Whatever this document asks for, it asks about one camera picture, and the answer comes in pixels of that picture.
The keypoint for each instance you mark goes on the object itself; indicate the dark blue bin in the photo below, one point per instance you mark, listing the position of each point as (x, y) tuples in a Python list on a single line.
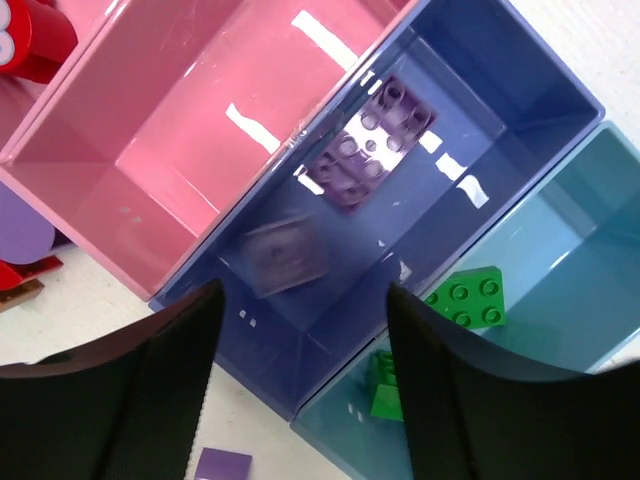
[(506, 110)]

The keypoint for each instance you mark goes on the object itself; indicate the purple green red lego stack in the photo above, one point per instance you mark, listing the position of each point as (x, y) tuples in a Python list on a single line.
[(28, 242)]

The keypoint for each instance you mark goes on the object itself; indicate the purple lego brick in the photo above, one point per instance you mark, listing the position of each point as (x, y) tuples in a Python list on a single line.
[(372, 144)]

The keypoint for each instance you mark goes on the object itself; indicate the red flower lego brick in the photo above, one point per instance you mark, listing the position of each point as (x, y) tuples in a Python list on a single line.
[(36, 39)]

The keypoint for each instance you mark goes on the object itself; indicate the green purple lego piece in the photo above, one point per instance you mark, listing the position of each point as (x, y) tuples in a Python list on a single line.
[(216, 464)]

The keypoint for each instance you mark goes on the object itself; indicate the right light blue bin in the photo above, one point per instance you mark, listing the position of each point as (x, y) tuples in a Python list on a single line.
[(569, 259)]

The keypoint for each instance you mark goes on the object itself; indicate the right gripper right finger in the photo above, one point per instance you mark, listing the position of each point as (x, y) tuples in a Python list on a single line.
[(475, 410)]

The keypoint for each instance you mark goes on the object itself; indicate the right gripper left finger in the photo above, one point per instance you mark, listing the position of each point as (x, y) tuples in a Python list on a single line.
[(124, 406)]

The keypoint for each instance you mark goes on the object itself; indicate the narrow pink bin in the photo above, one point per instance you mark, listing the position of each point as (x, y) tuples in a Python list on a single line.
[(172, 114)]

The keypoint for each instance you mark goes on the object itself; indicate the large pink bin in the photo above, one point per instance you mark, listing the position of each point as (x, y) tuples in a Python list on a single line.
[(23, 100)]

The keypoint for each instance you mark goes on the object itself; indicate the small green lego brick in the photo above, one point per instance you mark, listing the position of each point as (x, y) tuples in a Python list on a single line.
[(382, 387)]

